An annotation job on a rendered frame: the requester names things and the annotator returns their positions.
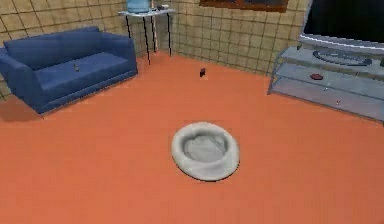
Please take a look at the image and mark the dark ring shaped object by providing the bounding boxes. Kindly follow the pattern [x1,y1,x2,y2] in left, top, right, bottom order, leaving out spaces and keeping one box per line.
[312,49,373,67]

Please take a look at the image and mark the brown framed window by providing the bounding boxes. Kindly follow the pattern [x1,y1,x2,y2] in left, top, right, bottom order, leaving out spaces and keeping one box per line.
[199,0,290,14]

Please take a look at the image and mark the black television set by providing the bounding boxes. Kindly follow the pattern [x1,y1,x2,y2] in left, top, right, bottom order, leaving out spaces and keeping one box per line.
[302,0,384,44]

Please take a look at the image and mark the grey round pet bed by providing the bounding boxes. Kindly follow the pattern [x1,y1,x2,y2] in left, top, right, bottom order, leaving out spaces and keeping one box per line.
[171,121,241,183]

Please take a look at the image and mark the light blue water jug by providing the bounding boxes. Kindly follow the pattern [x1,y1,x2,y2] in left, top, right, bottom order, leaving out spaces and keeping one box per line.
[126,0,152,14]

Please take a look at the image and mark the white side table black legs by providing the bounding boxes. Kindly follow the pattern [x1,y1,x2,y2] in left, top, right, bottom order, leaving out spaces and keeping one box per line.
[117,8,176,66]

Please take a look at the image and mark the blue sofa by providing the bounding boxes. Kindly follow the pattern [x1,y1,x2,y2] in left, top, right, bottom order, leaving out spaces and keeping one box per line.
[0,26,139,115]

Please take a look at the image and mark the grey glass television stand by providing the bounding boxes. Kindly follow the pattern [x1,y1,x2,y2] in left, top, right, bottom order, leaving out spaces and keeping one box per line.
[267,33,384,123]

